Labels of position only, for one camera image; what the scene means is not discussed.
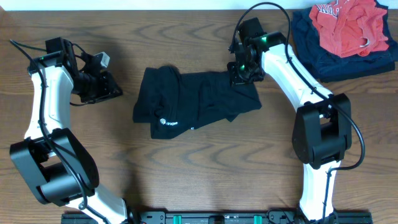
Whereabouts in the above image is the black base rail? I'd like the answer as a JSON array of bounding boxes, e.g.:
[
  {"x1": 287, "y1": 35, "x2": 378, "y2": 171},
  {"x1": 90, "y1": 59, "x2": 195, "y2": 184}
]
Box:
[{"x1": 60, "y1": 210, "x2": 374, "y2": 224}]

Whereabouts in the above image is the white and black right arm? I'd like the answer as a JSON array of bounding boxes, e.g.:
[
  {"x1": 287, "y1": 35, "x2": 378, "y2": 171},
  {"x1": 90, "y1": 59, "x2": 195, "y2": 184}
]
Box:
[{"x1": 228, "y1": 30, "x2": 352, "y2": 223}]

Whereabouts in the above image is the red crumpled shirt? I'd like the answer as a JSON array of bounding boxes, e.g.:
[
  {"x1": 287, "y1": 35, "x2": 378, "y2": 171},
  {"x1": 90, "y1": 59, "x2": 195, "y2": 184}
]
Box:
[{"x1": 309, "y1": 0, "x2": 389, "y2": 58}]

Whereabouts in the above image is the black t-shirt with logo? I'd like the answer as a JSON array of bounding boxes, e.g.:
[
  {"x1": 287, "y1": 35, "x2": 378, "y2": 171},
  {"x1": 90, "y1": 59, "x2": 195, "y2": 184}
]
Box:
[{"x1": 132, "y1": 66, "x2": 262, "y2": 139}]

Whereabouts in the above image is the navy blue crumpled garment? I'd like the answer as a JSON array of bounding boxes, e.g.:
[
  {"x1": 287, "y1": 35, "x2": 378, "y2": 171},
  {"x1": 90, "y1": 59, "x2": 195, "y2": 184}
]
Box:
[{"x1": 292, "y1": 1, "x2": 397, "y2": 82}]

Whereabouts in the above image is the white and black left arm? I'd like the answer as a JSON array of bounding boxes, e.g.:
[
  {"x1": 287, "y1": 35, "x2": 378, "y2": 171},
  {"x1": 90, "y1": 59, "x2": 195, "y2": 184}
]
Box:
[{"x1": 10, "y1": 51, "x2": 129, "y2": 223}]

